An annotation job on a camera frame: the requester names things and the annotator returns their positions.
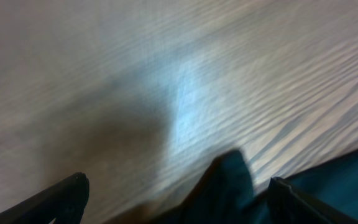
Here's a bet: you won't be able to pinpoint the black t-shirt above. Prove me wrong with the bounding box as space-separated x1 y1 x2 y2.
152 149 358 224

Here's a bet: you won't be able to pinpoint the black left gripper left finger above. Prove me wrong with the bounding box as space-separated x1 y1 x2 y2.
0 172 90 224

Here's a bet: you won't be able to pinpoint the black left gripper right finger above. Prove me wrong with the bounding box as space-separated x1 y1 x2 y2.
267 176 358 224

